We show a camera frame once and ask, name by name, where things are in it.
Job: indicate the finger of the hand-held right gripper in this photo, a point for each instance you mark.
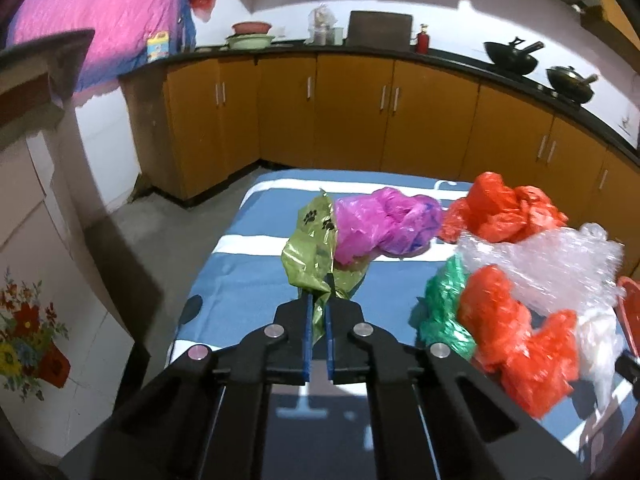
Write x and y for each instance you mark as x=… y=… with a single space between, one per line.
x=630 y=369

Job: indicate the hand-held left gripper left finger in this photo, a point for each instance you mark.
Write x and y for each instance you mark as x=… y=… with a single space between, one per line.
x=306 y=340

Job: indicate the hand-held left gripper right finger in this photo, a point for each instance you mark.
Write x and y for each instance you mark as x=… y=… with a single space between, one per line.
x=330 y=345

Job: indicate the white plastic bag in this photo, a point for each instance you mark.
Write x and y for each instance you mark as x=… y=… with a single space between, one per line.
x=597 y=345

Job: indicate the red trash bin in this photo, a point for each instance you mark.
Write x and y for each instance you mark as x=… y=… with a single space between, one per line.
x=631 y=305

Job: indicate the olive paw print plastic bag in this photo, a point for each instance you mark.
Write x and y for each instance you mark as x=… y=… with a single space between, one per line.
x=305 y=255

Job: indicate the green plastic bag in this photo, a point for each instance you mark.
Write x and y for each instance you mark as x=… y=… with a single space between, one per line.
x=445 y=305

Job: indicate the clear crinkled plastic bag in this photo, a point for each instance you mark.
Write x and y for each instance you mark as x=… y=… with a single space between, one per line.
x=540 y=270

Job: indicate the pink plastic bag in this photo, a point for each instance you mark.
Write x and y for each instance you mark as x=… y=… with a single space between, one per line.
x=385 y=220

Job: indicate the blue striped tablecloth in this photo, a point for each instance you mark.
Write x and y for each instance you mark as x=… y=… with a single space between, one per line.
x=250 y=270

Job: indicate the wooden kitchen base cabinets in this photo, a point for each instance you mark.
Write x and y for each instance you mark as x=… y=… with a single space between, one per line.
x=350 y=110

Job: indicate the white flower print box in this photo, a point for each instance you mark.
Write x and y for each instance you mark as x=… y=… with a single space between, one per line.
x=45 y=260

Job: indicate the black wok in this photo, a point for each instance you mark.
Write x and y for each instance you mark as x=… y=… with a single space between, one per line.
x=510 y=57
x=570 y=85

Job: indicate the pale green container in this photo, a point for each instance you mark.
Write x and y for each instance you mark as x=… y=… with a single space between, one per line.
x=338 y=36

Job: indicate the black kitchen countertop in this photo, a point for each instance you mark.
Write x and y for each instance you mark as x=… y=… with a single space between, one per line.
x=450 y=62

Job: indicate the red canister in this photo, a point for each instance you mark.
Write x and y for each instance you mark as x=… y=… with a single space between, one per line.
x=423 y=42

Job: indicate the red basin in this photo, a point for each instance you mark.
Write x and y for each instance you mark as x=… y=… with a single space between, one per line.
x=251 y=27

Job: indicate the clear bag over jars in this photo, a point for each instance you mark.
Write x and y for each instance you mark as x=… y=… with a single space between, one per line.
x=321 y=22

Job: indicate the brown cutting board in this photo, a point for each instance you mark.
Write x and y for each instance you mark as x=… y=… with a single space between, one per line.
x=380 y=30

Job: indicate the small colourful box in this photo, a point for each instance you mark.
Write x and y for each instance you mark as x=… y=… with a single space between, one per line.
x=157 y=49

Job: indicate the pink quilted blanket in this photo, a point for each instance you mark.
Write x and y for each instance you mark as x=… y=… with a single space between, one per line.
x=115 y=15

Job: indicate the dark wooden furniture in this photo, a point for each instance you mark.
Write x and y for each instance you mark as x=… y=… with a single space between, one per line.
x=35 y=70

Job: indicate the wooden wall cabinet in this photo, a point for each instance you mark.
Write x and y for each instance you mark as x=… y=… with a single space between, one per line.
x=617 y=15

